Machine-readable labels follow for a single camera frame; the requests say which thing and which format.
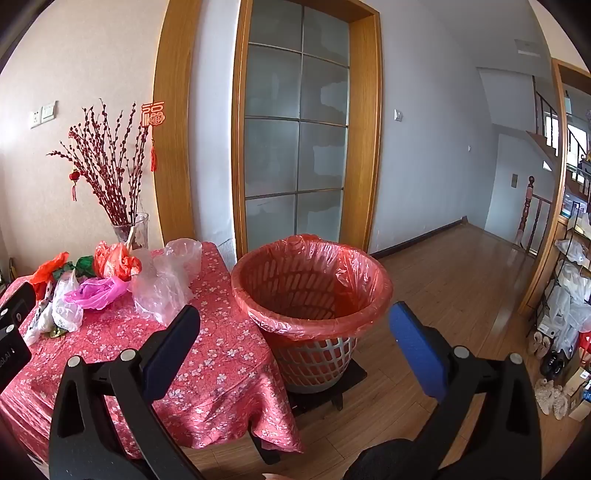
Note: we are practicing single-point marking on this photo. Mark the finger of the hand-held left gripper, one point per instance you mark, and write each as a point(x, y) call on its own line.
point(21, 302)

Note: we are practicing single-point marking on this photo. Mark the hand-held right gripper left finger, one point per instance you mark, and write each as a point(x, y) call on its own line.
point(173, 350)

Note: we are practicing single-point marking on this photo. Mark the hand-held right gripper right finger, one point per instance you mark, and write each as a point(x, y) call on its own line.
point(415, 355)

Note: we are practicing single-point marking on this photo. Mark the olive printed plastic bag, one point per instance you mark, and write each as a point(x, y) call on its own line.
point(39, 323)

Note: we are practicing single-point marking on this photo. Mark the red plastic bag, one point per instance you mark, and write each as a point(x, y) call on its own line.
point(48, 272)

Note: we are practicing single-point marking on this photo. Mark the white plastic bag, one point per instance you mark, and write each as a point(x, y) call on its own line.
point(67, 309)

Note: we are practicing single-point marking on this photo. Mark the clear plastic bag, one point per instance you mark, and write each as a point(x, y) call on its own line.
point(161, 286)

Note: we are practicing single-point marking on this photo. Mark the green plastic bag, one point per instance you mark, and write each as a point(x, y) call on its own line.
point(83, 265)

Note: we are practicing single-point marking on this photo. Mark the pink plastic bag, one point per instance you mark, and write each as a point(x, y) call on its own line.
point(97, 293)

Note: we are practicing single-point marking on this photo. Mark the white lattice plastic basket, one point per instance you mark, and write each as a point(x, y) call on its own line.
point(318, 364)

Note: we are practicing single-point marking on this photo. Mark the orange plastic bag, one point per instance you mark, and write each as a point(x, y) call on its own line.
point(115, 261)

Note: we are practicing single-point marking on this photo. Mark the red plastic bin liner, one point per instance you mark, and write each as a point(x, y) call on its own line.
point(300, 328)

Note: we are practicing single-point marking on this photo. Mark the red floral tablecloth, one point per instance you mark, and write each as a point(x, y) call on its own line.
point(221, 369)

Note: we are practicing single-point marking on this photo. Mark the black basket stand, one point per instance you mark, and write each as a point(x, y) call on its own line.
point(351, 369)

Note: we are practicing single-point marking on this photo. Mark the beige fuzzy slipper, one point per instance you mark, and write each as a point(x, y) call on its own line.
point(546, 346)
point(534, 344)

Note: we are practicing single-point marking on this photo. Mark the person's dark clothing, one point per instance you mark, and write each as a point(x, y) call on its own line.
point(369, 466)

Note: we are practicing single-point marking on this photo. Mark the clear glass vase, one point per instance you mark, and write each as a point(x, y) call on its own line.
point(138, 230)

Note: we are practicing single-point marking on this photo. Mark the white fuzzy slipper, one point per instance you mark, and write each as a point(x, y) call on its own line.
point(545, 392)
point(560, 406)

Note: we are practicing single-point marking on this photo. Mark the black shoe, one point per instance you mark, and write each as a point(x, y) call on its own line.
point(565, 362)
point(550, 362)

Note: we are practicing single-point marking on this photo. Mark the black table leg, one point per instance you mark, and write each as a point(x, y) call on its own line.
point(268, 450)

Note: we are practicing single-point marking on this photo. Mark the small red lantern ornament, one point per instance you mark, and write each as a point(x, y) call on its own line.
point(74, 176)

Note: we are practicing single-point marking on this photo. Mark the red berry branches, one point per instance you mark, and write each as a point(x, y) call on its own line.
point(121, 203)

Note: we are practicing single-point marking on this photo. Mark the black metal shelf rack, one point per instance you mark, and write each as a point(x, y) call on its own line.
point(551, 277)

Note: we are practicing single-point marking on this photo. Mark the brown cardboard box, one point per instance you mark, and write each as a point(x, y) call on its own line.
point(577, 381)

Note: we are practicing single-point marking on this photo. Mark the pile of white sacks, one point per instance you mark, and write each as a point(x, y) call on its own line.
point(570, 286)

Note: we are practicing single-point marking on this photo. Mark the red plastic stool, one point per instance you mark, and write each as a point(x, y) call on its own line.
point(585, 341)

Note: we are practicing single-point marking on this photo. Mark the wooden stair baluster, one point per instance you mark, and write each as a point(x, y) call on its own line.
point(524, 217)

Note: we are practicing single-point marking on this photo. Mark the frosted glass door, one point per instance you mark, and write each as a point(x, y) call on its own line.
point(277, 152)

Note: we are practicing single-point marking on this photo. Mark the red tasselled hanging ornament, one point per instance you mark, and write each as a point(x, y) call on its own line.
point(153, 114)

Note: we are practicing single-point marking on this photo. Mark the wooden staircase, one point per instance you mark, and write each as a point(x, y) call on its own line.
point(542, 138)

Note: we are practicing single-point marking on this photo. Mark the white ceiling panel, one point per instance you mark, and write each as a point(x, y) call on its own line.
point(526, 48)

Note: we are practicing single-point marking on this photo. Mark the wooden room opening frame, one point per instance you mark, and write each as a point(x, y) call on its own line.
point(538, 277)

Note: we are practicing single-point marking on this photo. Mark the white wall socket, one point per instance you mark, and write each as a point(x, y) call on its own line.
point(35, 118)

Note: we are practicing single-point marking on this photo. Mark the white wall light switch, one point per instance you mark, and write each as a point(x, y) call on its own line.
point(48, 111)

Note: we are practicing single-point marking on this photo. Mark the grey wall panel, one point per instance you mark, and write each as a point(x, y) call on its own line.
point(514, 180)

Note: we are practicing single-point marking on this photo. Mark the wooden vertical wall trim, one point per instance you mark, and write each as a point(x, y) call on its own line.
point(173, 138)

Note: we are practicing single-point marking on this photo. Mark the wooden door frame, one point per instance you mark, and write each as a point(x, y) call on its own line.
point(364, 138)

